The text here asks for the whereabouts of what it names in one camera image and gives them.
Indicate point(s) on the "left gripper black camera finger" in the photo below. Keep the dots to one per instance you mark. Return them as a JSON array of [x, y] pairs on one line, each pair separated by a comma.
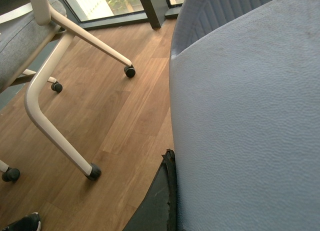
[[158, 210]]

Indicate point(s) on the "black shoe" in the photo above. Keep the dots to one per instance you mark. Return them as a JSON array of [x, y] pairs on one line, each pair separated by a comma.
[[31, 222]]

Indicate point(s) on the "white grey office chair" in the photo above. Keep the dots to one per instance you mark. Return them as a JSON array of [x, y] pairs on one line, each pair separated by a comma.
[[34, 35]]

